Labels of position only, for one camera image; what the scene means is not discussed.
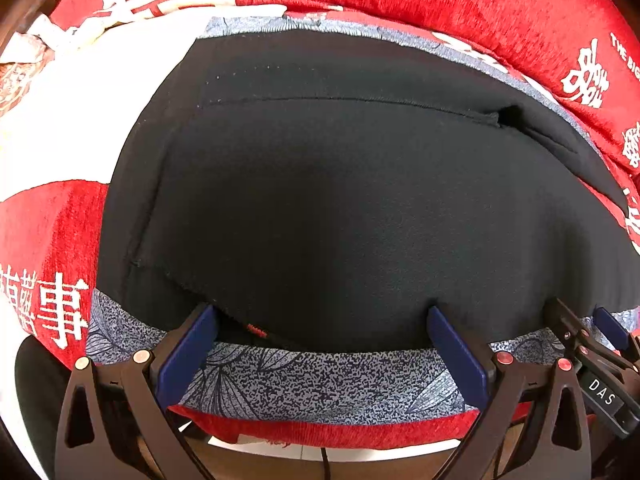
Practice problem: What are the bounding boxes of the black pants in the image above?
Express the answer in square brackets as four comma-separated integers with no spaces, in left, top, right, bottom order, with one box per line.
[87,18,639,426]

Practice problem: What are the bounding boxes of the red white printed bedspread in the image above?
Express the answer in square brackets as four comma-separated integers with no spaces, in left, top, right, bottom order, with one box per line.
[0,4,640,453]

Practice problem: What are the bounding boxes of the red printed pillow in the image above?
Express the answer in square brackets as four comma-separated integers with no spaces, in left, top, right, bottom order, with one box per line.
[49,0,640,174]

